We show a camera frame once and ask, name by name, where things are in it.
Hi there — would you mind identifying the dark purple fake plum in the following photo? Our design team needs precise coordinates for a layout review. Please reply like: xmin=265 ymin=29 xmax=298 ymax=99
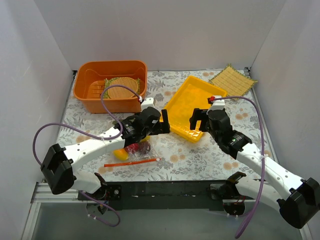
xmin=139 ymin=141 xmax=151 ymax=155

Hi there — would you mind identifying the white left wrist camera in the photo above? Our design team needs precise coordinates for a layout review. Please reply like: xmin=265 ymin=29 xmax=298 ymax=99
xmin=139 ymin=96 xmax=155 ymax=112

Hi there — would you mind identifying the yellow plastic tray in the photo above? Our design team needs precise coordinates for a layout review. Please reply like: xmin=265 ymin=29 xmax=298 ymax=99
xmin=164 ymin=75 xmax=227 ymax=143

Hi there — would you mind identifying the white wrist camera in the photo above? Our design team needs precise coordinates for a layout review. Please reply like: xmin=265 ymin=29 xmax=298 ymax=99
xmin=207 ymin=95 xmax=225 ymax=111
xmin=139 ymin=96 xmax=155 ymax=112

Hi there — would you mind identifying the round woven bamboo tray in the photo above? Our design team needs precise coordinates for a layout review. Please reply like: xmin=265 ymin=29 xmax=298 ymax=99
xmin=105 ymin=77 xmax=139 ymax=99

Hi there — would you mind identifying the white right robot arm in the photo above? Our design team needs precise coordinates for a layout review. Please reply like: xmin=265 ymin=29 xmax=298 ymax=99
xmin=189 ymin=108 xmax=320 ymax=229

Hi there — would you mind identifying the orange plastic tub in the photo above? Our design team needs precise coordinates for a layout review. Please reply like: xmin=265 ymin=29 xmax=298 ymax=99
xmin=73 ymin=60 xmax=148 ymax=114

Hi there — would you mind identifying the green edged woven mat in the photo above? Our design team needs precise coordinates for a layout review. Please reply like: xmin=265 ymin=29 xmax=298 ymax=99
xmin=102 ymin=77 xmax=141 ymax=99

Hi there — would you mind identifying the clear zip top bag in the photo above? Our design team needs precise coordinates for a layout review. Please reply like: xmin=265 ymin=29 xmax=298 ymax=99
xmin=103 ymin=141 xmax=162 ymax=168

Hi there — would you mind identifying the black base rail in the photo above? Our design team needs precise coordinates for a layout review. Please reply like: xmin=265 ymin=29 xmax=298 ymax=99
xmin=89 ymin=180 xmax=246 ymax=215

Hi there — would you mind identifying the red fake apple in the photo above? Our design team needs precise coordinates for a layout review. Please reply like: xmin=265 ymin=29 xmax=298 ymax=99
xmin=124 ymin=143 xmax=140 ymax=154

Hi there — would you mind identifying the square yellow bamboo mat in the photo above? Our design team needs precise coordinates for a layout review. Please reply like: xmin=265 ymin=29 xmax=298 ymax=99
xmin=209 ymin=64 xmax=258 ymax=97

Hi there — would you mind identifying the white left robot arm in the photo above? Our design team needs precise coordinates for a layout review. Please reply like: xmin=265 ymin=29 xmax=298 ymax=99
xmin=40 ymin=106 xmax=170 ymax=200

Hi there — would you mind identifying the yellow orange fake mango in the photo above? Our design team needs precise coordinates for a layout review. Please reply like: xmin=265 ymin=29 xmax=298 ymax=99
xmin=113 ymin=148 xmax=129 ymax=161

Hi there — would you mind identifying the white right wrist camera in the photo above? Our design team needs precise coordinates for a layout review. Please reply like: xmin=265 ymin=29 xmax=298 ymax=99
xmin=207 ymin=95 xmax=225 ymax=111

